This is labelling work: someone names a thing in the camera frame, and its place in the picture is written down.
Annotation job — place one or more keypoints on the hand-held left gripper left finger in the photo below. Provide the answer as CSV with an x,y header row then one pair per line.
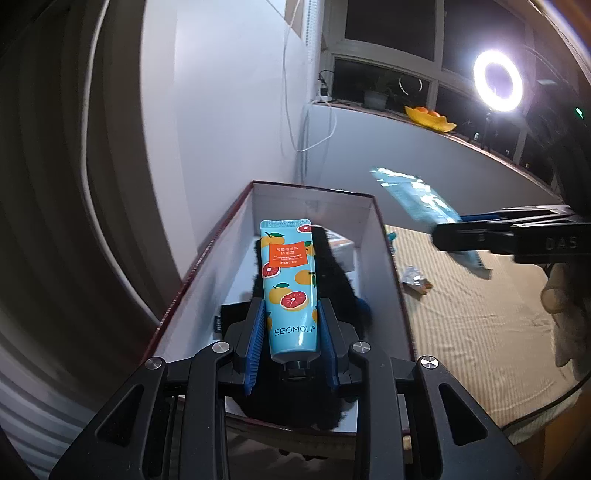
x,y
256,344

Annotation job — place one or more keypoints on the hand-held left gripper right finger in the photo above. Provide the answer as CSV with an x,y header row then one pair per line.
x,y
324,344

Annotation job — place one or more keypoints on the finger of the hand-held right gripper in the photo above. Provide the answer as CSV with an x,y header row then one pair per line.
x,y
475,237
475,216

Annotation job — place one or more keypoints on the fruit print hand cream tube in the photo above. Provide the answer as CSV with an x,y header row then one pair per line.
x,y
288,295

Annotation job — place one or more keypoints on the black knit glove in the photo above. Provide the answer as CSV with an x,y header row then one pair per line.
x,y
337,286

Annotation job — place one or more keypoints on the light blue plastic packet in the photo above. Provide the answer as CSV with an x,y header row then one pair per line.
x,y
415,198

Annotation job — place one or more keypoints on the orange packet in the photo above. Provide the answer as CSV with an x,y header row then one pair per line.
x,y
342,249

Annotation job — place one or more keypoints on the dark red cardboard box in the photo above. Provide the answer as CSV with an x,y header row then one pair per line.
x,y
364,230

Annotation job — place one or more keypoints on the person's right hand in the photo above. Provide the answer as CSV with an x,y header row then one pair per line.
x,y
565,323

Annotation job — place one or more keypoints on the crumpled snack wrapper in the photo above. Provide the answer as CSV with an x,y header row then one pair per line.
x,y
416,281

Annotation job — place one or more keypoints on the striped table cloth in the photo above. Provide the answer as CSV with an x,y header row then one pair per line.
x,y
485,332

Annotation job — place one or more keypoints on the yellow fruit bowl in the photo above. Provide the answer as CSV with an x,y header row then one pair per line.
x,y
431,121

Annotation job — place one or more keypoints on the potted plant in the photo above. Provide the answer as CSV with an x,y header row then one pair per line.
x,y
376,98

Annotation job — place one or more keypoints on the white wall charger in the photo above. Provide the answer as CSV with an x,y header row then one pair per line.
x,y
323,90

